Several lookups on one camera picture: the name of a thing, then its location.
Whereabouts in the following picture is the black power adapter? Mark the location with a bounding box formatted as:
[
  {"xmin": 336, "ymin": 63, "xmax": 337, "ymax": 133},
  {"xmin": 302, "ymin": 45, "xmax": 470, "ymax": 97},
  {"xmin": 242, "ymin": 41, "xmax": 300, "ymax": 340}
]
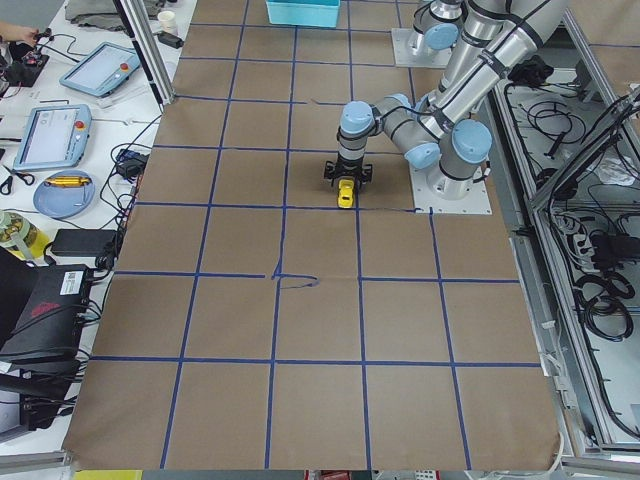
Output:
[{"xmin": 50, "ymin": 229, "xmax": 116, "ymax": 257}]

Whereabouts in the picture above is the teach pendant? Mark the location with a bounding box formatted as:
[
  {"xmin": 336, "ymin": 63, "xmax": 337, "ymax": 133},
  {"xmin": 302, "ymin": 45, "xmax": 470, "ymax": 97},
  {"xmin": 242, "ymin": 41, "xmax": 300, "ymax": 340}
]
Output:
[
  {"xmin": 13, "ymin": 104, "xmax": 92, "ymax": 172},
  {"xmin": 59, "ymin": 42, "xmax": 141, "ymax": 98}
]

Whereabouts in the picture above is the grey cloth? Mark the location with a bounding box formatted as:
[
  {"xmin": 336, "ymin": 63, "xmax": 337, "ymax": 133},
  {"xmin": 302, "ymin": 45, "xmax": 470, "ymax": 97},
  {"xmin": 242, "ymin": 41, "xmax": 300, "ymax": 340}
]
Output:
[{"xmin": 66, "ymin": 0, "xmax": 166, "ymax": 29}]

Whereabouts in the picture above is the blue plate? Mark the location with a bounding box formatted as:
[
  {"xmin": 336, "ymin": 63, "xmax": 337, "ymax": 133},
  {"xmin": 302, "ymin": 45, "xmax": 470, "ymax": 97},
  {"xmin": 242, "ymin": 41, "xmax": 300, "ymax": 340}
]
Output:
[{"xmin": 33, "ymin": 170, "xmax": 96, "ymax": 219}]

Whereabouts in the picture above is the yellow beetle toy car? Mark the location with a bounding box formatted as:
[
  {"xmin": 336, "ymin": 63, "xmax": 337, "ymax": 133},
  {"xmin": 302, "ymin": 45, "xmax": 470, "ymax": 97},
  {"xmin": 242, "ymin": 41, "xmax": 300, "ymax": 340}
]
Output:
[{"xmin": 337, "ymin": 178, "xmax": 355, "ymax": 209}]

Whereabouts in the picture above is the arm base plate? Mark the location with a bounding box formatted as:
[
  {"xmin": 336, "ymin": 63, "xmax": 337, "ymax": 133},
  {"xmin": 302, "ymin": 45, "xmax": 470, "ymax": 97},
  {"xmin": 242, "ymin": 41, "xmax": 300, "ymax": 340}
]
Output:
[
  {"xmin": 409, "ymin": 152, "xmax": 492, "ymax": 215},
  {"xmin": 391, "ymin": 28, "xmax": 456, "ymax": 69}
]

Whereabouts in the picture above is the aluminium frame post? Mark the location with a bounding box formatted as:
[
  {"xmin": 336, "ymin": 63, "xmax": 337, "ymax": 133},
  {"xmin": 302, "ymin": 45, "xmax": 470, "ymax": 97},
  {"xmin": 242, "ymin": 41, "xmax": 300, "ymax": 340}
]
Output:
[{"xmin": 113, "ymin": 0, "xmax": 175, "ymax": 106}]

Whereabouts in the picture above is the teal plastic bin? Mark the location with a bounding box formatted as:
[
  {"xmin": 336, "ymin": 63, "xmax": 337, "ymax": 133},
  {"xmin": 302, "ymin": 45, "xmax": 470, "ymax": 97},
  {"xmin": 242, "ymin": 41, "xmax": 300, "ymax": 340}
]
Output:
[{"xmin": 265, "ymin": 0, "xmax": 341, "ymax": 28}]

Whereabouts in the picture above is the lower teach pendant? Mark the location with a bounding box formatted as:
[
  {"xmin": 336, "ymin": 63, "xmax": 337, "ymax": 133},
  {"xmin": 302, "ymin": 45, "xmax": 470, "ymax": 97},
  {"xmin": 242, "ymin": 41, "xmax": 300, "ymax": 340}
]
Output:
[{"xmin": 13, "ymin": 104, "xmax": 92, "ymax": 172}]

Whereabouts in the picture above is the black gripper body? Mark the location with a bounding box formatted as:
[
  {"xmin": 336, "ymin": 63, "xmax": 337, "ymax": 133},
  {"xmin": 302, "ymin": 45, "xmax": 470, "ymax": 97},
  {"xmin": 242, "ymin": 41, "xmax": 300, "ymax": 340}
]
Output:
[{"xmin": 324, "ymin": 158, "xmax": 373, "ymax": 180}]

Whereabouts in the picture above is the upper teach pendant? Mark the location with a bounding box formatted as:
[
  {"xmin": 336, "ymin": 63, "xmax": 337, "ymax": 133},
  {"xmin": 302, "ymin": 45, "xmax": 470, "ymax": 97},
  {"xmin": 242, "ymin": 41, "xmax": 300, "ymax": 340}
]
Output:
[{"xmin": 59, "ymin": 42, "xmax": 141, "ymax": 98}]

